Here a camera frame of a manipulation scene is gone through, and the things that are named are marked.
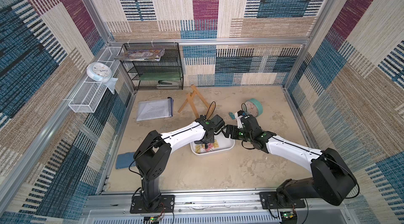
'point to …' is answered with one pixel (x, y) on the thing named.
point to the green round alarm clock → (253, 107)
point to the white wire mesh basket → (88, 97)
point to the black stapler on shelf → (164, 83)
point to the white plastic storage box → (222, 144)
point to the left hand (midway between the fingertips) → (205, 138)
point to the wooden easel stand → (191, 99)
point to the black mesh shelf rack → (165, 74)
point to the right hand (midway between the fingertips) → (226, 128)
